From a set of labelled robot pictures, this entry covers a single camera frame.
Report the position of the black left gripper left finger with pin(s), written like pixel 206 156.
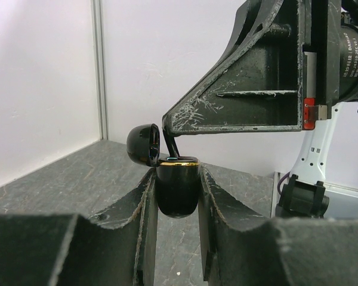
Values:
pixel 115 246

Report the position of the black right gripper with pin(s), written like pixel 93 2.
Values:
pixel 259 91

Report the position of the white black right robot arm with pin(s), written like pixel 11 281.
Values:
pixel 304 194

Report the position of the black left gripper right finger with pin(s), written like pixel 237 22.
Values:
pixel 242 247

